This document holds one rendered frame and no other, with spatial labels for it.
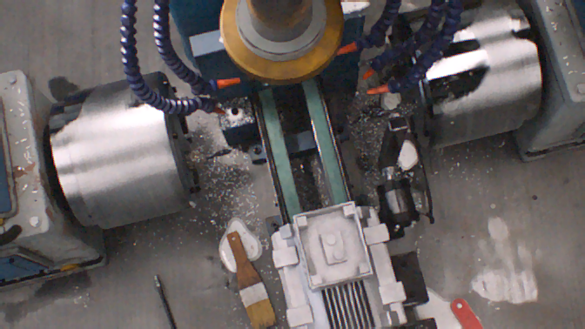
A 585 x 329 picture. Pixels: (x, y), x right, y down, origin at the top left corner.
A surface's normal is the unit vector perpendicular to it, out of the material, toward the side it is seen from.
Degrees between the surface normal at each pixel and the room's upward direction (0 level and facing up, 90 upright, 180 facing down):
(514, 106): 58
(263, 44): 0
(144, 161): 28
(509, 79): 35
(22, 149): 0
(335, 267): 0
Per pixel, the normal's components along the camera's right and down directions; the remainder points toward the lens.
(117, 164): 0.07, 0.22
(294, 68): -0.04, -0.25
